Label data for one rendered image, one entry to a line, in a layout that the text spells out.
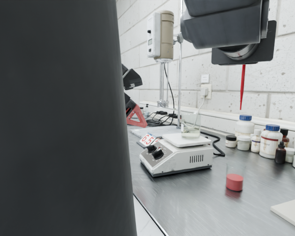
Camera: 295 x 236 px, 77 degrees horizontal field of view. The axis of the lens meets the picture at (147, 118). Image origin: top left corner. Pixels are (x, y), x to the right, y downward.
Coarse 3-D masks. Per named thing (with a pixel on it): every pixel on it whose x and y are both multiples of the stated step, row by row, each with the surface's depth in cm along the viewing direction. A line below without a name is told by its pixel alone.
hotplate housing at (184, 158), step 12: (168, 144) 58; (204, 144) 58; (168, 156) 52; (180, 156) 53; (192, 156) 54; (204, 156) 55; (156, 168) 51; (168, 168) 52; (180, 168) 53; (192, 168) 55; (204, 168) 56
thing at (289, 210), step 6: (282, 204) 38; (288, 204) 38; (294, 204) 38; (276, 210) 36; (282, 210) 36; (288, 210) 36; (294, 210) 36; (282, 216) 35; (288, 216) 35; (294, 216) 35; (294, 222) 33
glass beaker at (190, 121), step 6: (186, 114) 55; (192, 114) 61; (198, 114) 55; (186, 120) 56; (192, 120) 55; (198, 120) 56; (186, 126) 56; (192, 126) 55; (198, 126) 56; (186, 132) 56; (192, 132) 56; (198, 132) 56; (186, 138) 57; (192, 138) 56; (198, 138) 57
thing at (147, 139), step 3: (147, 135) 84; (150, 135) 82; (144, 138) 84; (147, 138) 82; (150, 138) 80; (153, 138) 79; (144, 141) 81; (147, 141) 80; (150, 141) 78; (147, 144) 78
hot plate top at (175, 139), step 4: (164, 136) 61; (168, 136) 61; (172, 136) 61; (176, 136) 61; (180, 136) 61; (200, 136) 61; (168, 140) 58; (172, 140) 56; (176, 140) 56; (180, 140) 56; (184, 140) 56; (188, 140) 56; (192, 140) 56; (196, 140) 56; (200, 140) 56; (204, 140) 56; (208, 140) 56; (176, 144) 53; (180, 144) 53; (184, 144) 53; (188, 144) 53; (192, 144) 54; (196, 144) 54; (200, 144) 55
